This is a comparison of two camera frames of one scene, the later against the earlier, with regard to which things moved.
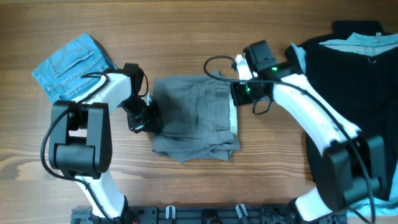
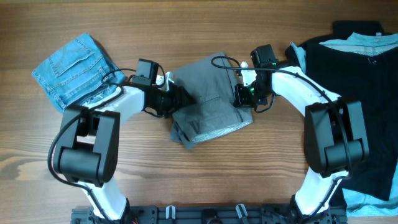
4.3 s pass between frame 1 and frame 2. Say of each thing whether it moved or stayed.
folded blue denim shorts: stayed
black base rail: stayed
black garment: stayed
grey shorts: moved
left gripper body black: moved
